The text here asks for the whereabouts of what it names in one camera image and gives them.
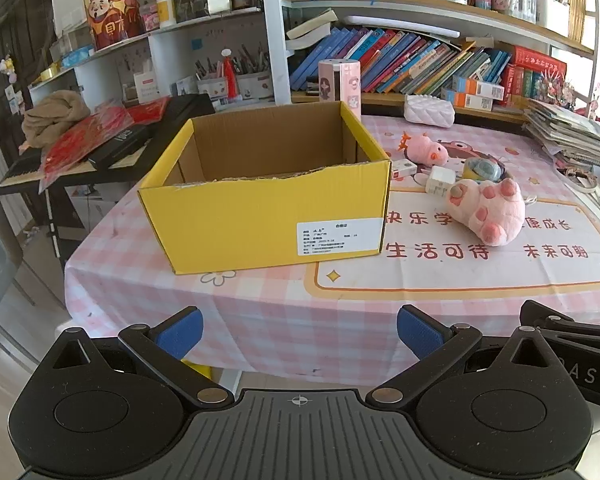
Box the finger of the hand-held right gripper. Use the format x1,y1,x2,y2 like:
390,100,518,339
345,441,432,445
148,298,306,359
521,300,600,349

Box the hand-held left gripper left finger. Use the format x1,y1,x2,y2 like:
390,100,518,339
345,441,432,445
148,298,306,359
53,306,235,409

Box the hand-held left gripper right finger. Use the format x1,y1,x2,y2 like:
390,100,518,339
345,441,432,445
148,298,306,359
365,304,552,408

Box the yellow cardboard box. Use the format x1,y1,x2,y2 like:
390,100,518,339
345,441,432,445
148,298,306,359
137,100,392,275

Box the white charger block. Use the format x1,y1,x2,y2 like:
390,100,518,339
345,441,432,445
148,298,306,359
425,166,461,198

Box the yellow tape roll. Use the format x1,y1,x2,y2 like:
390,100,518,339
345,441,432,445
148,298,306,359
462,156,506,182

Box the pink printed table mat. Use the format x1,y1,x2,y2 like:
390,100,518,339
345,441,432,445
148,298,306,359
64,112,600,388

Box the pink chick plush toy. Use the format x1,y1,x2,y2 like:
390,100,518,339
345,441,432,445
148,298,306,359
397,131,449,166

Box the black electronic keyboard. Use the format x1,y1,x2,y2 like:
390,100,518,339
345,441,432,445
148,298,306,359
0,94,216,196

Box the stack of papers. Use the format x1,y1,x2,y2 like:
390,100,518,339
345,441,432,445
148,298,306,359
522,97,600,171

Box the red paper decorations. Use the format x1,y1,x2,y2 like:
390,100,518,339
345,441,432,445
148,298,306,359
39,97,171,193

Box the white quilted pouch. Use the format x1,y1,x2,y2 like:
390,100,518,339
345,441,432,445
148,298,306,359
404,94,455,127

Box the ornate red headdress ornament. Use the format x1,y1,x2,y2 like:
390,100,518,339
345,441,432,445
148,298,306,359
540,70,577,111

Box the beige scarf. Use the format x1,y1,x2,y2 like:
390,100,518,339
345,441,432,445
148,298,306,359
20,90,91,150

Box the white pen holder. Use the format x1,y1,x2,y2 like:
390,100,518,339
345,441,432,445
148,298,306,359
235,47,273,102
196,55,231,102

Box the red thick dictionaries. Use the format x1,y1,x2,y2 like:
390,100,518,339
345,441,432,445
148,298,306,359
500,45,568,106

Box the pink humidifier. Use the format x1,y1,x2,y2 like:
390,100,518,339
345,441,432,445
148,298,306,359
318,58,362,123

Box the red tassel ornament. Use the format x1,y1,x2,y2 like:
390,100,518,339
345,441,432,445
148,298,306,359
220,48,242,101

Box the row of slanted books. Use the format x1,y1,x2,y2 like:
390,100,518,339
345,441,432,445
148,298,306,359
287,25,513,96

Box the white shelf unit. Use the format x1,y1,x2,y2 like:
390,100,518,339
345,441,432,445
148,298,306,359
27,0,293,111

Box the white bottle yellow label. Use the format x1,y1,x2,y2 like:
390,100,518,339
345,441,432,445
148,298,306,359
155,0,177,29

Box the wooden bookshelf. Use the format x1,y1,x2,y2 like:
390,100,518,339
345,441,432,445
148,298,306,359
280,0,600,126

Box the white cable bundle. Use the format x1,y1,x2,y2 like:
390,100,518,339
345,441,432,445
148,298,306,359
560,165,600,206

